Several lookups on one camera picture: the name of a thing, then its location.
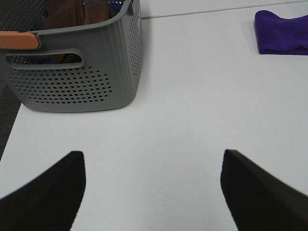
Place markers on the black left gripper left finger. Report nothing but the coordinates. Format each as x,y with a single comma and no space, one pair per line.
49,202

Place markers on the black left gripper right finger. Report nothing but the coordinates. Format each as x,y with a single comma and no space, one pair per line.
257,200

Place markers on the purple microfiber towel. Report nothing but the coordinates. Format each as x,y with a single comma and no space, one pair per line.
281,36

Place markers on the grey perforated plastic basket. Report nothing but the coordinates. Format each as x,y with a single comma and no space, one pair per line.
72,69

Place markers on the brown towel in basket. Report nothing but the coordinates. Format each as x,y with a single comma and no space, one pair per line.
69,13

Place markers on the blue towel in basket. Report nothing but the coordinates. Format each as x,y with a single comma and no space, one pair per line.
115,6

